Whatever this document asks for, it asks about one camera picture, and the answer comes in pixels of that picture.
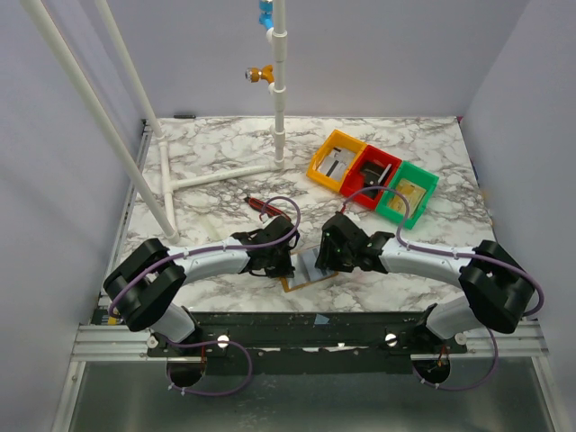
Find white PVC pipe frame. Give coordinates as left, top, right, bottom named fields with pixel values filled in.
left=21, top=1, right=288, bottom=244

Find yellow plastic bin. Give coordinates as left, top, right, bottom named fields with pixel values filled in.
left=307, top=130, right=367, bottom=192

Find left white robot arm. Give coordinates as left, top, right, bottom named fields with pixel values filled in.
left=103, top=216, right=300, bottom=343

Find red black utility knife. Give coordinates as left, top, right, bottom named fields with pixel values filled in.
left=244, top=196, right=289, bottom=219

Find cards in yellow bin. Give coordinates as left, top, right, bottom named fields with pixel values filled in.
left=317, top=148, right=356, bottom=181

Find black mounting rail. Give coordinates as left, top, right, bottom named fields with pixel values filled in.
left=89, top=310, right=469, bottom=374

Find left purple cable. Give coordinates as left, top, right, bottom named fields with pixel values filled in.
left=107, top=196, right=302, bottom=397

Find green plastic bin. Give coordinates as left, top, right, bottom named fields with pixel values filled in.
left=375, top=161, right=439, bottom=230

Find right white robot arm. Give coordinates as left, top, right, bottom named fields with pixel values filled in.
left=315, top=212, right=536, bottom=340

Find red plastic bin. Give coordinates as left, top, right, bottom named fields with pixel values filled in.
left=340, top=145, right=402, bottom=197

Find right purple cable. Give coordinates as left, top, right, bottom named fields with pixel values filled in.
left=339, top=186, right=545, bottom=392

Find purple cable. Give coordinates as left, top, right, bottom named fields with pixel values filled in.
left=107, top=196, right=302, bottom=397
left=339, top=186, right=545, bottom=392

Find black items in red bin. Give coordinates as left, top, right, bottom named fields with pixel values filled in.
left=360, top=161, right=392, bottom=187

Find orange camera on pole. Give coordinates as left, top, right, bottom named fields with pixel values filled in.
left=245, top=65, right=275, bottom=84

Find gold cards in green bin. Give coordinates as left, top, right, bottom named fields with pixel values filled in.
left=388, top=178, right=426, bottom=217

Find mustard yellow card holder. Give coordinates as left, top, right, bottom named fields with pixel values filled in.
left=280, top=246, right=338, bottom=293

